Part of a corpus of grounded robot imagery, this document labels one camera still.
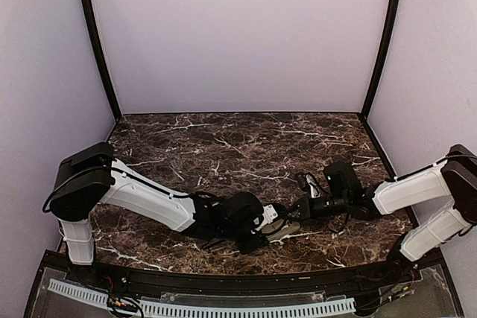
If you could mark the left black frame post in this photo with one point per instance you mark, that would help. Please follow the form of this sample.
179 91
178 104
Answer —
98 52

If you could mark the right black frame post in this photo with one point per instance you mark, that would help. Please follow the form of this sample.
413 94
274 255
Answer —
381 57

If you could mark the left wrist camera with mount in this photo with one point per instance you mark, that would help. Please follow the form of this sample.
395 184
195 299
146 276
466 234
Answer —
272 219

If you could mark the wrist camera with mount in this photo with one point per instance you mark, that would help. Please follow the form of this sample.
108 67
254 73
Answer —
272 219
308 183

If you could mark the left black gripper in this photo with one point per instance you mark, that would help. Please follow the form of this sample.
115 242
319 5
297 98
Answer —
247 246

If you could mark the grey remote control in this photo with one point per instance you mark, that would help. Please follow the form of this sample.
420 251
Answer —
283 228

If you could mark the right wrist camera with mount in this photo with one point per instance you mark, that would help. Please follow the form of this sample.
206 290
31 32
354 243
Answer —
308 183

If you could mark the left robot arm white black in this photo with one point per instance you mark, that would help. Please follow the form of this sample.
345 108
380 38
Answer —
94 176

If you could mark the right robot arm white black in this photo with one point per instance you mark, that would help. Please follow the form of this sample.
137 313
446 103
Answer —
453 177

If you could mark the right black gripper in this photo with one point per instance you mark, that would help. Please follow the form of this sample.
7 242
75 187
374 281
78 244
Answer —
306 210

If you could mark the black front rail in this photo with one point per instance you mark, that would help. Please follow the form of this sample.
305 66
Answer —
362 281

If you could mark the white slotted cable duct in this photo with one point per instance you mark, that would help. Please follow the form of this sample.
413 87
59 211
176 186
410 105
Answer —
151 308

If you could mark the black frame post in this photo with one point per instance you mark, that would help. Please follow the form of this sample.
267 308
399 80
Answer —
98 52
381 57

